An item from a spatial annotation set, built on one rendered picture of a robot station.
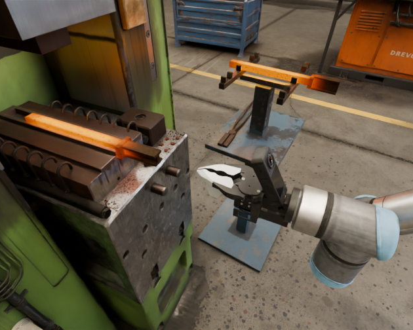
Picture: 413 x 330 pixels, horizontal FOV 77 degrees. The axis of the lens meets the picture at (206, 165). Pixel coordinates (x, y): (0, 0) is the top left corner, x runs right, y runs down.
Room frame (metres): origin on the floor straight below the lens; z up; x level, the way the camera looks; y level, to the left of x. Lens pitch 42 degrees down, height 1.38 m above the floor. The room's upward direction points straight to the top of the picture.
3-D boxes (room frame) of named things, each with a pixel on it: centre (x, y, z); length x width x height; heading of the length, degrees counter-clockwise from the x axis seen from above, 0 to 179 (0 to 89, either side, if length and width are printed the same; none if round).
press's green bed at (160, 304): (0.61, 0.39, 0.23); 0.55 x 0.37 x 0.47; 66
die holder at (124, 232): (0.61, 0.39, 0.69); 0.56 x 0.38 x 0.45; 66
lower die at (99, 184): (0.56, 0.40, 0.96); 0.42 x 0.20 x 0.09; 66
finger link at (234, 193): (0.35, -0.06, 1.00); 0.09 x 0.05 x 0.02; 66
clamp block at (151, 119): (0.66, 0.19, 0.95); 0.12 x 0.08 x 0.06; 66
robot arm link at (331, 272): (0.28, -0.29, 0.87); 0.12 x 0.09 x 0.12; 135
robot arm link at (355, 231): (0.28, -0.27, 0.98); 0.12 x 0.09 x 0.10; 66
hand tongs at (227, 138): (1.08, -0.20, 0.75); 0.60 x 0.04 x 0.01; 153
